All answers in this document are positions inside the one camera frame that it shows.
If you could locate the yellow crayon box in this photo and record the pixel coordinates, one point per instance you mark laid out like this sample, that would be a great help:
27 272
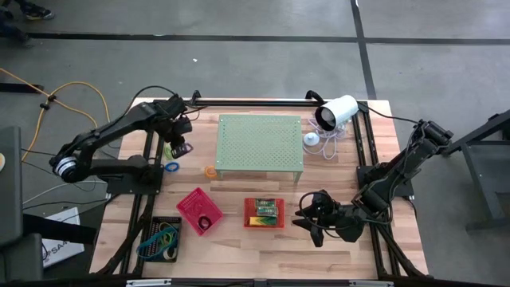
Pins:
263 221

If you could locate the red plastic basket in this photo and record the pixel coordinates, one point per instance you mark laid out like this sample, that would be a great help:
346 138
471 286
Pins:
187 223

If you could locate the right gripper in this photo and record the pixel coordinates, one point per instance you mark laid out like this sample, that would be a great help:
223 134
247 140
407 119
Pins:
346 223

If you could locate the black aluminium table frame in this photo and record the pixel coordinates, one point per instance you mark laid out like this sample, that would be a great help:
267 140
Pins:
255 103

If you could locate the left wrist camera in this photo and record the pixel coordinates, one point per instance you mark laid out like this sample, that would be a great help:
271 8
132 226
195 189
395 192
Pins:
182 125

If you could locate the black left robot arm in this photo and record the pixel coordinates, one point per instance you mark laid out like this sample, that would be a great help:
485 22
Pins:
111 127

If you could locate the person's shoe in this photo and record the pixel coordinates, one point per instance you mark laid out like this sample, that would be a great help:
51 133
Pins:
40 12
16 36

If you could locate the green perforated metal shelf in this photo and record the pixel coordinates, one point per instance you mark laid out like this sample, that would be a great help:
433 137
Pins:
259 141

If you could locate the white desk lamp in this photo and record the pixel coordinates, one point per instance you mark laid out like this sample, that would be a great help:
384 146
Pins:
338 111

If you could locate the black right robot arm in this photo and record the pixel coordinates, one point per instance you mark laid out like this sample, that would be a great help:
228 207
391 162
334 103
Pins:
398 171

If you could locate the white printed sign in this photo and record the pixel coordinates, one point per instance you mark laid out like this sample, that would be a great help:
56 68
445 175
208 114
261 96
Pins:
63 249

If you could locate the black metal stand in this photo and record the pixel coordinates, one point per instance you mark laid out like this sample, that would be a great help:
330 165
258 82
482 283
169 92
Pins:
478 159

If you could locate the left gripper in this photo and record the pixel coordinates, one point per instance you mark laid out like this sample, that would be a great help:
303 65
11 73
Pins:
175 109

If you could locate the grey cabinet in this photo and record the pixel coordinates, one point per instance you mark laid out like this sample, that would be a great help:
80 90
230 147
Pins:
10 187

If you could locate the green rubber band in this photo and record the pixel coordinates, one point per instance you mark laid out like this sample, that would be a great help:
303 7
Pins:
169 238

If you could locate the orange plastic basket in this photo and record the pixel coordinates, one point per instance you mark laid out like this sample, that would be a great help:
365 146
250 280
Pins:
248 211

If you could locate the black plastic basket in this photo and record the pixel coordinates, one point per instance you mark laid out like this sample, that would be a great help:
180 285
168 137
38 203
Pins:
157 225

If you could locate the white round puck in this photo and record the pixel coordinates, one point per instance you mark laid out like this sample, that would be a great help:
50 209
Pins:
311 140

